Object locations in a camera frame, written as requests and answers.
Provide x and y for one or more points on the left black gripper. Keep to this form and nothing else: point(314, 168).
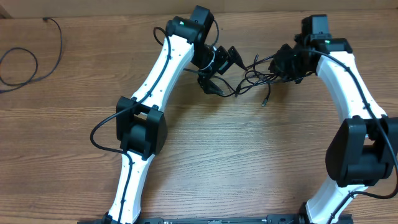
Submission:
point(224, 59)

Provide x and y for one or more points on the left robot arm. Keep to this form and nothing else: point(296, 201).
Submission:
point(140, 121)

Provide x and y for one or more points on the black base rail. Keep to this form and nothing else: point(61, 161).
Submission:
point(270, 219)

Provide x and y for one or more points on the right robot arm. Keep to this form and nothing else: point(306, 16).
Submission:
point(364, 149)

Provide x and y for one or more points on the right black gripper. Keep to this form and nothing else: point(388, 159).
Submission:
point(277, 66)

